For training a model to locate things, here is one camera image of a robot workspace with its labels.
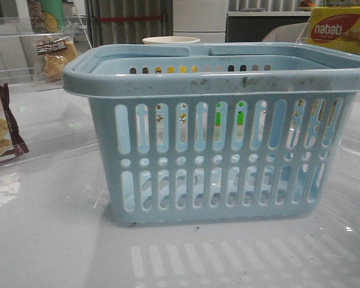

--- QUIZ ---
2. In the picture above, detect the white cabinet background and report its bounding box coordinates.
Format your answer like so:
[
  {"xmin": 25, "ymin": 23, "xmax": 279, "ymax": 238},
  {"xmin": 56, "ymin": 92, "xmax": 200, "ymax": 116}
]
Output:
[{"xmin": 173, "ymin": 1, "xmax": 229, "ymax": 43}]

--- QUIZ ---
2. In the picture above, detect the green yellow cartoon package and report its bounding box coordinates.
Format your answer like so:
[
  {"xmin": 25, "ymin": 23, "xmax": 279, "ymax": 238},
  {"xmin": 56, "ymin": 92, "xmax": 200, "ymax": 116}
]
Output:
[{"xmin": 27, "ymin": 0, "xmax": 65, "ymax": 34}]

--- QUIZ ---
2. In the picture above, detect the cream paper cup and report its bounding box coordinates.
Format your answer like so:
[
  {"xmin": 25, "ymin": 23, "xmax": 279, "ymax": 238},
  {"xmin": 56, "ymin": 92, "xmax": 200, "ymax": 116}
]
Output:
[{"xmin": 142, "ymin": 36, "xmax": 200, "ymax": 44}]

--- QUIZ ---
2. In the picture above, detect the brown wafer snack packet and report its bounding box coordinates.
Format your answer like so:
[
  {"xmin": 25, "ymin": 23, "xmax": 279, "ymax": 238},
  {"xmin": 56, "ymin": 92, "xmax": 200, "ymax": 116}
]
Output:
[{"xmin": 0, "ymin": 84, "xmax": 29, "ymax": 162}]

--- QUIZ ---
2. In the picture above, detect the light blue plastic basket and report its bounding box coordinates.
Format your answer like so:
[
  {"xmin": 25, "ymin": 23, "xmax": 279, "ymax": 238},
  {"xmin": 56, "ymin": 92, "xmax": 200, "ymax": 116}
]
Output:
[{"xmin": 63, "ymin": 43, "xmax": 360, "ymax": 226}]

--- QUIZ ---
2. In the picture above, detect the yellow nabati wafer box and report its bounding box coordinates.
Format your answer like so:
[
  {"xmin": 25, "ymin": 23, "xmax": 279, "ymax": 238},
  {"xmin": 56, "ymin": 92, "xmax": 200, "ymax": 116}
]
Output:
[{"xmin": 303, "ymin": 6, "xmax": 360, "ymax": 55}]

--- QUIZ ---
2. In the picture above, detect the clear acrylic shelf left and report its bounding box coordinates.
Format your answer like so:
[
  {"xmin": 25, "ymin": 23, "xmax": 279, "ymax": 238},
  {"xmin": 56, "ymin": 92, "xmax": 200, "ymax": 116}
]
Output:
[{"xmin": 0, "ymin": 16, "xmax": 91, "ymax": 94}]

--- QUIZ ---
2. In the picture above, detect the clear acrylic stand right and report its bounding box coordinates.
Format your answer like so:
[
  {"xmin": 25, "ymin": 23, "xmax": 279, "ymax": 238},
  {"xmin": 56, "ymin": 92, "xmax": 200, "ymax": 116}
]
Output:
[{"xmin": 298, "ymin": 19, "xmax": 360, "ymax": 55}]

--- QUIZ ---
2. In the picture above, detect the packaged bread clear wrapper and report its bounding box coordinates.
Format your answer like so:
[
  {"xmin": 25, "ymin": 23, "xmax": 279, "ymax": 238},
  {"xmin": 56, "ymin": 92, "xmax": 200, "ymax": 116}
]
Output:
[{"xmin": 34, "ymin": 37, "xmax": 78, "ymax": 83}]

